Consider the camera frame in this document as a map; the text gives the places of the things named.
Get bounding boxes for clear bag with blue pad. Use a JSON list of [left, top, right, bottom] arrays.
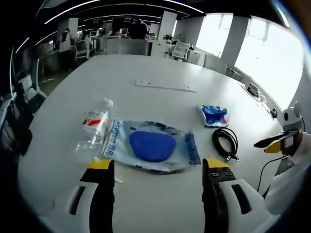
[[100, 117, 202, 172]]

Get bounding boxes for clear plastic water bottle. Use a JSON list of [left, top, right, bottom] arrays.
[[74, 96, 115, 160]]

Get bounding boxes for white table socket strip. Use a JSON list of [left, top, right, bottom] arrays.
[[133, 78, 199, 93]]

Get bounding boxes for ceiling light strip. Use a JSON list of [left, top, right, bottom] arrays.
[[44, 0, 103, 24]]

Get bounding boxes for white table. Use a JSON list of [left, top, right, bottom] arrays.
[[17, 54, 292, 233]]

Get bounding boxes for bright window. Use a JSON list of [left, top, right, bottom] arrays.
[[195, 13, 234, 52], [234, 16, 305, 111]]

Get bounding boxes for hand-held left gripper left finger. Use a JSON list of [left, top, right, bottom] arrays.
[[40, 159, 115, 233]]

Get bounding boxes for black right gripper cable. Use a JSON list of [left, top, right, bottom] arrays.
[[257, 155, 292, 196]]

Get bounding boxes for blue tissue packet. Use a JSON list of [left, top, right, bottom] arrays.
[[200, 104, 229, 129]]

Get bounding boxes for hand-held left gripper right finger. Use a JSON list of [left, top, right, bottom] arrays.
[[201, 157, 280, 233]]

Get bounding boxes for white office chair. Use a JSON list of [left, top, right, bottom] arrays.
[[173, 40, 192, 62], [73, 39, 96, 61]]

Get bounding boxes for grey desk partition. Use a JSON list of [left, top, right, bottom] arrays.
[[105, 38, 149, 57]]

